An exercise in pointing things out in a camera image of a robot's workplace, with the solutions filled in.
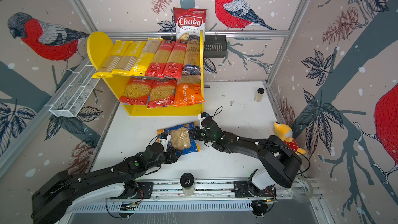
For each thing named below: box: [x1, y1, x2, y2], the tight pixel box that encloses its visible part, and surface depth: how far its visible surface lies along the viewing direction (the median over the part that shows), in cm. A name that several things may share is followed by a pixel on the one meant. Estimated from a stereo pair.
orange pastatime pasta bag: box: [173, 74, 206, 108], surface depth 90 cm
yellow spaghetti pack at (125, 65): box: [110, 40, 147, 77], surface depth 75 cm
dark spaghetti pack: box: [181, 34, 202, 77], surface depth 74 cm
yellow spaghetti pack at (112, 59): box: [92, 40, 133, 79], surface depth 76 cm
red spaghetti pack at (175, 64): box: [163, 39, 188, 80], surface depth 73 cm
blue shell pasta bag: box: [156, 121, 201, 156], surface depth 85 cm
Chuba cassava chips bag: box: [173, 7, 207, 42], surface depth 85 cm
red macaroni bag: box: [119, 77, 153, 106], surface depth 94 cm
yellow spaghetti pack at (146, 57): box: [130, 37, 164, 77], surface depth 74 cm
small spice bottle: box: [254, 87, 265, 103], surface depth 106 cm
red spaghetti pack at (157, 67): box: [145, 39, 176, 79], surface depth 73 cm
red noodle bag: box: [146, 79, 178, 109], surface depth 92 cm
